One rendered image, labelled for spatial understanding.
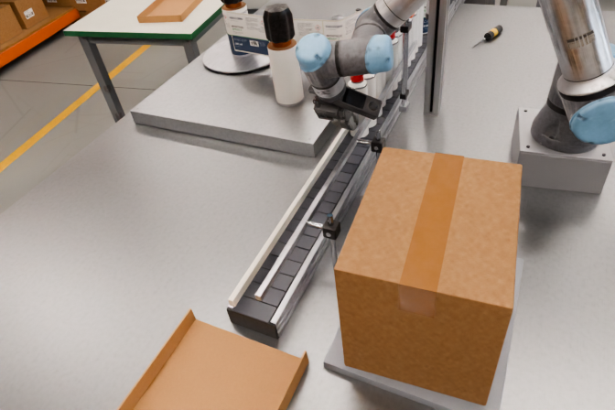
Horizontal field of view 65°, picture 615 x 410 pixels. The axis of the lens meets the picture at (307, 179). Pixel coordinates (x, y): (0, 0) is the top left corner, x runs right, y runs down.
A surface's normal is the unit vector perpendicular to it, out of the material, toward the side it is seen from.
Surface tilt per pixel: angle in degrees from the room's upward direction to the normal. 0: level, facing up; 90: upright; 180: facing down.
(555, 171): 90
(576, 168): 90
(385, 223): 0
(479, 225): 0
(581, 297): 0
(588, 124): 96
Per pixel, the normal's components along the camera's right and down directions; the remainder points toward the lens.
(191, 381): -0.11, -0.76
